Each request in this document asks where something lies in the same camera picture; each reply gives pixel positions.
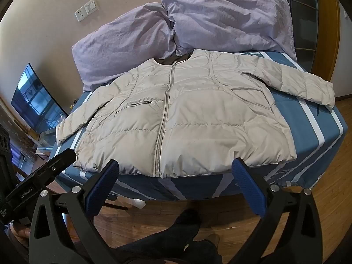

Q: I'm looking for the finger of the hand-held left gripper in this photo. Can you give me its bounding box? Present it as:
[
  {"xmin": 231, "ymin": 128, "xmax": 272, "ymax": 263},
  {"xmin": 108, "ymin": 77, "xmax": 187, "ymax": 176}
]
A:
[{"xmin": 32, "ymin": 148, "xmax": 77, "ymax": 189}]

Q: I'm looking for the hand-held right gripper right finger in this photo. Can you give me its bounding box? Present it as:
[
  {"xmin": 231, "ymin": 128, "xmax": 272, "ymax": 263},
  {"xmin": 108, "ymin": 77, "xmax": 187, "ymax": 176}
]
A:
[{"xmin": 232, "ymin": 158, "xmax": 324, "ymax": 264}]

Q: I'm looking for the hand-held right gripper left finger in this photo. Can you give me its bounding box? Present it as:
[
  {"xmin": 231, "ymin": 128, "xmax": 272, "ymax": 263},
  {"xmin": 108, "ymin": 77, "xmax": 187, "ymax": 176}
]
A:
[{"xmin": 29, "ymin": 159, "xmax": 120, "ymax": 264}]

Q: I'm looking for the beige puffer jacket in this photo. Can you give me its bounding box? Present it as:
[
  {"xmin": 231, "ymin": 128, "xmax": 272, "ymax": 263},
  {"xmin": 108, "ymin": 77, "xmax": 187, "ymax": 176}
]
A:
[{"xmin": 56, "ymin": 49, "xmax": 335, "ymax": 178}]

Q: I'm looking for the person's left hand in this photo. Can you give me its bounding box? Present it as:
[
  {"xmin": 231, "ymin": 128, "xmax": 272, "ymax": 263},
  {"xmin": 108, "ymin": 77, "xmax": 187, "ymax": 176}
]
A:
[{"xmin": 8, "ymin": 222, "xmax": 31, "ymax": 244}]

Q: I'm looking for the clear plastic bin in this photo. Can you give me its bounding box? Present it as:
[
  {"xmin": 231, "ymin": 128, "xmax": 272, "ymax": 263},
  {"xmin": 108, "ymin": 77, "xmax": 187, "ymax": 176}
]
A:
[{"xmin": 34, "ymin": 130, "xmax": 58, "ymax": 158}]

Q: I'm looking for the flat screen television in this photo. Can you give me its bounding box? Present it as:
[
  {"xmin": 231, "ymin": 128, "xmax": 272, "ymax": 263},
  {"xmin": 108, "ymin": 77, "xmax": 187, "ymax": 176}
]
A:
[{"xmin": 10, "ymin": 63, "xmax": 69, "ymax": 134}]

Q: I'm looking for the blue white-striped cloth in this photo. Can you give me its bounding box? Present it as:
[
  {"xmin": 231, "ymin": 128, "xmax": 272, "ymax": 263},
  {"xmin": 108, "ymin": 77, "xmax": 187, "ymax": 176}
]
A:
[{"xmin": 48, "ymin": 50, "xmax": 348, "ymax": 202}]

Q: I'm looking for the person's leg in dark trousers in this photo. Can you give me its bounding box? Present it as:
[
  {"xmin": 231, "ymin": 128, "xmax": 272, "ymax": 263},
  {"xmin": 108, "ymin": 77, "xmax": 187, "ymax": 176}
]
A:
[{"xmin": 108, "ymin": 208, "xmax": 224, "ymax": 264}]

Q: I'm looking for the lavender t-shirt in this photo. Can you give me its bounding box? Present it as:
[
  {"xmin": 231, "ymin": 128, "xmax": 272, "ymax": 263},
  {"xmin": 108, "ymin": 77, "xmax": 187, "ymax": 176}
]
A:
[{"xmin": 71, "ymin": 2, "xmax": 177, "ymax": 92}]

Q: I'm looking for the lavender pillow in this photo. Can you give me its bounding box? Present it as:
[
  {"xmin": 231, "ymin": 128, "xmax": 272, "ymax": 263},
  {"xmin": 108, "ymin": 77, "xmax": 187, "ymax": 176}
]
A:
[{"xmin": 158, "ymin": 0, "xmax": 297, "ymax": 61}]

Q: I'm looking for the white wall socket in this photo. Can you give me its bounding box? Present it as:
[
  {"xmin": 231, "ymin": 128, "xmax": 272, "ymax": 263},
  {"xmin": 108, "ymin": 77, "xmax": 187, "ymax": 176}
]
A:
[{"xmin": 74, "ymin": 5, "xmax": 88, "ymax": 23}]

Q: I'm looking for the white light switch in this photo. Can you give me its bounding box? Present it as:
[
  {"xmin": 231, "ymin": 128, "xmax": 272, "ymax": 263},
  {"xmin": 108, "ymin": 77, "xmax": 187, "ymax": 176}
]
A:
[{"xmin": 84, "ymin": 0, "xmax": 99, "ymax": 16}]

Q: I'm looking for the glass door with wooden frame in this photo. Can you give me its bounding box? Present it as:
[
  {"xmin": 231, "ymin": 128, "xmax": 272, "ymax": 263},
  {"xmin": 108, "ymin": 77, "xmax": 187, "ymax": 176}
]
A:
[{"xmin": 256, "ymin": 0, "xmax": 343, "ymax": 75}]

